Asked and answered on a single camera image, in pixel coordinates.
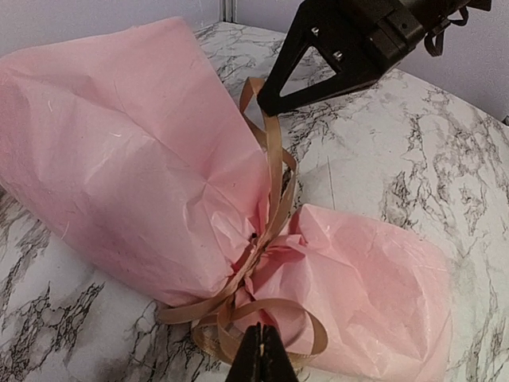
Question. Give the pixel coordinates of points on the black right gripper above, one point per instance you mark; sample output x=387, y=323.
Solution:
x=334, y=48

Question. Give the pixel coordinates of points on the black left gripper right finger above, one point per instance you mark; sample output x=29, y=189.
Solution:
x=276, y=366

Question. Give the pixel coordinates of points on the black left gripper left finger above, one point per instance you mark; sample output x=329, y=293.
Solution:
x=246, y=366

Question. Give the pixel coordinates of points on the beige raffia ribbon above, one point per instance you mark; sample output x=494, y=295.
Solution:
x=216, y=313

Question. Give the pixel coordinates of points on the pink wrapping paper sheet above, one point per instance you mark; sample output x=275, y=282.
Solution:
x=129, y=147

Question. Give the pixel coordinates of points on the left aluminium frame post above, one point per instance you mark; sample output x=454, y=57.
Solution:
x=228, y=10

